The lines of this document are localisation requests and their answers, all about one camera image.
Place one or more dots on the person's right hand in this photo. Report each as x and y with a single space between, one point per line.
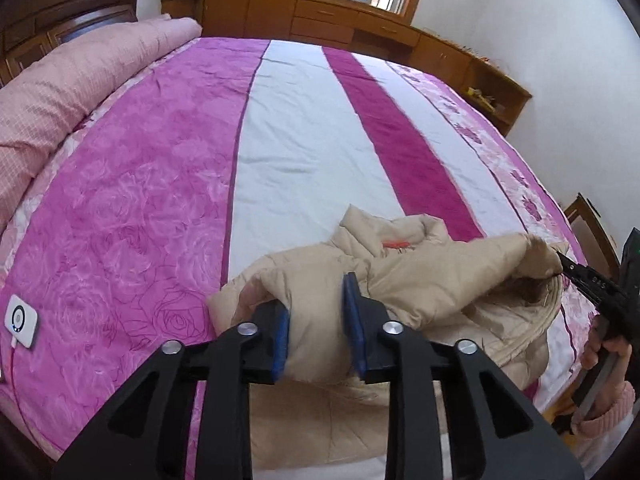
617 355

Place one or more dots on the white blanket controller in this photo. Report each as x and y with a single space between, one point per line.
21 321

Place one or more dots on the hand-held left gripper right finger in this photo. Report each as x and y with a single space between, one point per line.
350 320

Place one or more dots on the wooden chair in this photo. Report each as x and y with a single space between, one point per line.
590 230

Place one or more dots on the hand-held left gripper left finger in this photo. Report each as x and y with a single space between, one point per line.
282 345

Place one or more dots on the pink rolled quilt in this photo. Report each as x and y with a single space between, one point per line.
75 85

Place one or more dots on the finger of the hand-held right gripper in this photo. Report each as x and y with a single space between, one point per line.
587 280

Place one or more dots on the pink striped floral bedspread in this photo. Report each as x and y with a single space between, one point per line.
300 135

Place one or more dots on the wooden wall cabinet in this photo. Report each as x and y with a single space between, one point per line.
325 20

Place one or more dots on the person's right forearm pink sleeve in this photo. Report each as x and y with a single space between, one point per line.
607 412

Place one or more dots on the dark wooden headboard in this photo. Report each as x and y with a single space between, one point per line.
65 10

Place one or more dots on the small items on cabinet shelf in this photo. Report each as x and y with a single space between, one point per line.
484 99

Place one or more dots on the beige puffer jacket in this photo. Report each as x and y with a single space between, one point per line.
450 280

